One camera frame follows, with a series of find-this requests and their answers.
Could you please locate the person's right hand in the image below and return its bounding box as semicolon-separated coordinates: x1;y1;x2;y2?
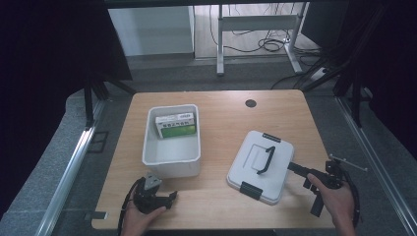
306;172;357;236

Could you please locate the white power strip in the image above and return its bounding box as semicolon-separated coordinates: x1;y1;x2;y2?
309;66;329;82

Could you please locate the black metal stand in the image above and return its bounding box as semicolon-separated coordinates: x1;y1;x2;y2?
300;6;389;129

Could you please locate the tangle of black floor cables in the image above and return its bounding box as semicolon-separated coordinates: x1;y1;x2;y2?
208;3;324;67

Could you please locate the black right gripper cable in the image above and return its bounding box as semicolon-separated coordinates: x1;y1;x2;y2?
340;166;362;229

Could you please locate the white lid with black handle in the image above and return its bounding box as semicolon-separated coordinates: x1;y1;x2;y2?
225;130;295;207

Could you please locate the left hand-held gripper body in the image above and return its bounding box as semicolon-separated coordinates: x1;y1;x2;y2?
132;172;165;215

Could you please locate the white cabinet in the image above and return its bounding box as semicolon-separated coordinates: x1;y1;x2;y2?
107;5;196;58

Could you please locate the green and white box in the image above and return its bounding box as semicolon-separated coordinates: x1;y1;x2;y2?
154;111;198;140

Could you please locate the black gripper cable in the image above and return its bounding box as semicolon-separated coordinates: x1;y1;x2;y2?
340;166;362;229
117;177;146;236

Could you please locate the aluminium floor rail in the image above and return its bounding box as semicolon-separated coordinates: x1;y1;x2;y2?
335;95;417;236
34;98;107;236

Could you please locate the person's left hand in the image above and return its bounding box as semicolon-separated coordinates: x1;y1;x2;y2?
122;200;167;236

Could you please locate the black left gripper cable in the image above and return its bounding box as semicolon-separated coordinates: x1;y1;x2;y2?
117;177;146;236

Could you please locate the black curtain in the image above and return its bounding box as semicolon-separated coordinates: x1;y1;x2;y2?
0;0;134;219
337;0;417;161

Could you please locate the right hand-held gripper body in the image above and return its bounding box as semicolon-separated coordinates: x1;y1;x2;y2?
302;153;369;218

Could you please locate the black tripod stand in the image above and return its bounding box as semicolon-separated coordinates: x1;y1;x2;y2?
83;72;138;131

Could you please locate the white plastic bin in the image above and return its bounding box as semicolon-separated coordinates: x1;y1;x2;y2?
142;103;202;179

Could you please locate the white metal desk frame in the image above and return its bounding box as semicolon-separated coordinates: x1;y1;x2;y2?
215;2;311;78

